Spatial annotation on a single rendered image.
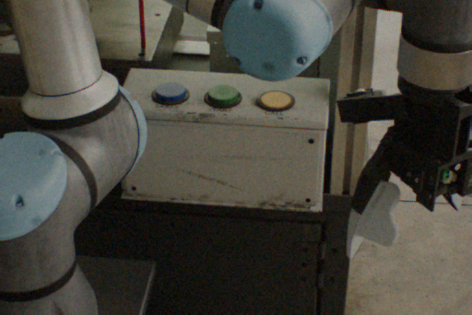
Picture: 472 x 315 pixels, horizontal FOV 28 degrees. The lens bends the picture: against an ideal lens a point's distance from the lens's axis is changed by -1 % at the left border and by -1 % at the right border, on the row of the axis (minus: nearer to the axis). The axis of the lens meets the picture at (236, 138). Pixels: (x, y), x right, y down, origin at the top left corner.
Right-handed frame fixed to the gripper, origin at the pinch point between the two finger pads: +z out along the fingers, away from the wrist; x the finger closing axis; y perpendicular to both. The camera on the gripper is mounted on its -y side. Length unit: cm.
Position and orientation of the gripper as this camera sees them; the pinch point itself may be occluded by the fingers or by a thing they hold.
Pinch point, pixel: (400, 230)
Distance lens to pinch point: 101.9
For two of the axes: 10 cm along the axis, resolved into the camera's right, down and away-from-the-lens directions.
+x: 8.4, -3.0, 4.6
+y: 5.4, 4.6, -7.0
